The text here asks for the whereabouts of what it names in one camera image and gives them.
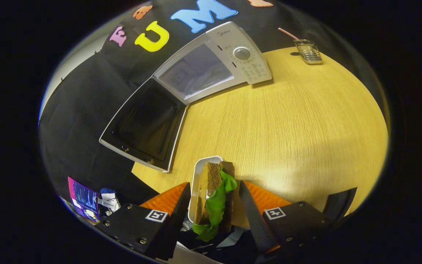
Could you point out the white plate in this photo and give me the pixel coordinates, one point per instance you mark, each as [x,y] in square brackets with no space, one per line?
[196,183]

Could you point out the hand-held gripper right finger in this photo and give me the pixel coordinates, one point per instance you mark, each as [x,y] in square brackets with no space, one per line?
[253,216]

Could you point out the colourful screen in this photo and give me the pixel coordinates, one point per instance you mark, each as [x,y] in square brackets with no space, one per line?
[82,200]

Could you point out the white microwave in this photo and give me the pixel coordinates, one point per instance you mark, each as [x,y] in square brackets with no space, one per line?
[249,68]

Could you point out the sandwich with green lettuce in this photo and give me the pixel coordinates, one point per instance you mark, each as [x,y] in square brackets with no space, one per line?
[214,205]

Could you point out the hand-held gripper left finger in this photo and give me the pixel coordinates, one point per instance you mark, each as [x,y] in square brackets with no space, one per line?
[180,216]

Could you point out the red striped straw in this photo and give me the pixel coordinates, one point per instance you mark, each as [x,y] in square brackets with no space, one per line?
[288,33]

